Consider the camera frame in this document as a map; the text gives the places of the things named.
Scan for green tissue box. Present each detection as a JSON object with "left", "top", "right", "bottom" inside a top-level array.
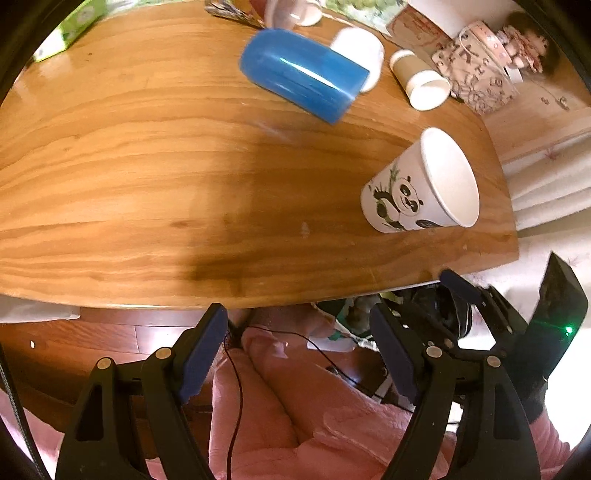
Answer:
[{"left": 31, "top": 0, "right": 108, "bottom": 63}]

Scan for green patterned bag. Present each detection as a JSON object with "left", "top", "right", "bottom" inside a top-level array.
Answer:
[{"left": 311, "top": 295, "right": 386, "bottom": 354}]

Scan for white box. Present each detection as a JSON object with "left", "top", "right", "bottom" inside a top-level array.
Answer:
[{"left": 406, "top": 0, "right": 485, "bottom": 38}]

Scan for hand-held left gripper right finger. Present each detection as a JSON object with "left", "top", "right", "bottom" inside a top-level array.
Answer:
[{"left": 369, "top": 302, "right": 542, "bottom": 480}]

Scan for letter print gift bag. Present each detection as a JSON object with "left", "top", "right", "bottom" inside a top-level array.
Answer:
[{"left": 431, "top": 33, "right": 522, "bottom": 116}]

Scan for green picture card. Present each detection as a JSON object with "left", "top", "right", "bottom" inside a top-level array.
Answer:
[{"left": 323, "top": 0, "right": 409, "bottom": 29}]

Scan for panda print paper cup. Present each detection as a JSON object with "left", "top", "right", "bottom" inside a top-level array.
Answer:
[{"left": 360, "top": 127, "right": 481, "bottom": 234}]

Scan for blue plastic cup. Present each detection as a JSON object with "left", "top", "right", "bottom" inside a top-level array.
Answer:
[{"left": 238, "top": 28, "right": 371, "bottom": 124}]

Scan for clear pink glass cup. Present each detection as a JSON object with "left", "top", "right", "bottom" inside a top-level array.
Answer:
[{"left": 263, "top": 0, "right": 324, "bottom": 29}]

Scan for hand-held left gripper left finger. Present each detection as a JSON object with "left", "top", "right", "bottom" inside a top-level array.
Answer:
[{"left": 54, "top": 302, "right": 229, "bottom": 480}]

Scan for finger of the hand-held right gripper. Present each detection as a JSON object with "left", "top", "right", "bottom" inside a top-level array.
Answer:
[
  {"left": 438, "top": 270, "right": 491, "bottom": 324},
  {"left": 478, "top": 285, "right": 530, "bottom": 352}
]

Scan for white cloth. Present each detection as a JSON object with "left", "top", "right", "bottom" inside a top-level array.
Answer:
[{"left": 501, "top": 138, "right": 591, "bottom": 237}]

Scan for white ceramic cup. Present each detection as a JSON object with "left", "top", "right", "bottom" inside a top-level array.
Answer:
[{"left": 329, "top": 27, "right": 385, "bottom": 94}]

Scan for pink ribbon bundle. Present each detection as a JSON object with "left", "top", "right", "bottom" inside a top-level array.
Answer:
[{"left": 457, "top": 19, "right": 550, "bottom": 85}]

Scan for thin black cable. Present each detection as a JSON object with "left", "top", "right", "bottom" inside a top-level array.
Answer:
[{"left": 225, "top": 323, "right": 370, "bottom": 480}]

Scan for dark patterned packet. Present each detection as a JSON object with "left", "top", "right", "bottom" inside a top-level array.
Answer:
[{"left": 204, "top": 0, "right": 267, "bottom": 27}]

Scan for pink quilted pajama pants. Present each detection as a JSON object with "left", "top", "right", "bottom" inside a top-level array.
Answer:
[{"left": 0, "top": 310, "right": 575, "bottom": 480}]

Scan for braided black cable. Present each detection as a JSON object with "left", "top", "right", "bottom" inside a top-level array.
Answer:
[{"left": 0, "top": 344, "right": 51, "bottom": 480}]

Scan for brown paper cup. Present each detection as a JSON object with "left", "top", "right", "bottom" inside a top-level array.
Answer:
[{"left": 389, "top": 49, "right": 452, "bottom": 112}]

